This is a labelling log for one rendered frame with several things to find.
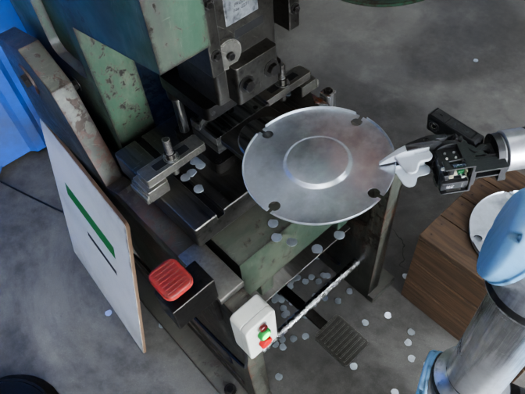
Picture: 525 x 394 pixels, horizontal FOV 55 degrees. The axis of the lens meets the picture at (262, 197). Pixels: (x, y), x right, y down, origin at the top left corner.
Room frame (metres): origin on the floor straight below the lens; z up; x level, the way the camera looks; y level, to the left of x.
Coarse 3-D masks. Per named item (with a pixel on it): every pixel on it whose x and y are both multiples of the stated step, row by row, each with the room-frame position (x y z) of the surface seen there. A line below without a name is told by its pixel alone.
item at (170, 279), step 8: (160, 264) 0.47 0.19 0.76; (168, 264) 0.47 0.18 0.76; (176, 264) 0.46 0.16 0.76; (152, 272) 0.45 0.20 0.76; (160, 272) 0.45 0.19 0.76; (168, 272) 0.45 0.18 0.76; (176, 272) 0.45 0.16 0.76; (184, 272) 0.45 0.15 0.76; (152, 280) 0.44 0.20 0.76; (160, 280) 0.44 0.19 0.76; (168, 280) 0.44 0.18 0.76; (176, 280) 0.43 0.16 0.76; (184, 280) 0.43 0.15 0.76; (192, 280) 0.43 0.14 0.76; (160, 288) 0.42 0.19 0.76; (168, 288) 0.42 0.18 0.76; (176, 288) 0.42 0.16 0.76; (184, 288) 0.42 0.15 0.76; (168, 296) 0.40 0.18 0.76; (176, 296) 0.40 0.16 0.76
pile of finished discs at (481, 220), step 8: (496, 192) 0.82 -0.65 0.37; (504, 192) 0.82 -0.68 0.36; (512, 192) 0.82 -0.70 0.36; (488, 200) 0.80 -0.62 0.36; (496, 200) 0.80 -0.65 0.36; (504, 200) 0.80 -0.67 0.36; (480, 208) 0.78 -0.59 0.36; (488, 208) 0.78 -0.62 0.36; (496, 208) 0.77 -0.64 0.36; (472, 216) 0.76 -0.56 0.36; (480, 216) 0.75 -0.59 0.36; (488, 216) 0.75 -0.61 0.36; (496, 216) 0.75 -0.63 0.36; (472, 224) 0.73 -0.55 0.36; (480, 224) 0.73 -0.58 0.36; (488, 224) 0.72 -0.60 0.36; (472, 232) 0.70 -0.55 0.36; (480, 232) 0.70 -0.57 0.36; (472, 240) 0.68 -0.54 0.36; (480, 240) 0.68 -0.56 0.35; (480, 248) 0.66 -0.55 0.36
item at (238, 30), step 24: (216, 0) 0.73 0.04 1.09; (240, 0) 0.76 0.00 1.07; (264, 0) 0.79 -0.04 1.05; (240, 24) 0.75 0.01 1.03; (264, 24) 0.79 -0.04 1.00; (240, 48) 0.73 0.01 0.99; (264, 48) 0.75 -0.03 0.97; (192, 72) 0.77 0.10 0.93; (240, 72) 0.71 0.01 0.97; (264, 72) 0.74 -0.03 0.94; (216, 96) 0.72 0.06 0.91; (240, 96) 0.71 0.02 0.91
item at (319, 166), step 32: (288, 128) 0.73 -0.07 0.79; (320, 128) 0.72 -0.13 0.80; (352, 128) 0.71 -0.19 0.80; (256, 160) 0.66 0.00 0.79; (288, 160) 0.64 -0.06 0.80; (320, 160) 0.63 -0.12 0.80; (352, 160) 0.62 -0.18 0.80; (256, 192) 0.58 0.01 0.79; (288, 192) 0.57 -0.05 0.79; (320, 192) 0.56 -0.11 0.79; (352, 192) 0.55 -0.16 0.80; (384, 192) 0.54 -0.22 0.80; (320, 224) 0.49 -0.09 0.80
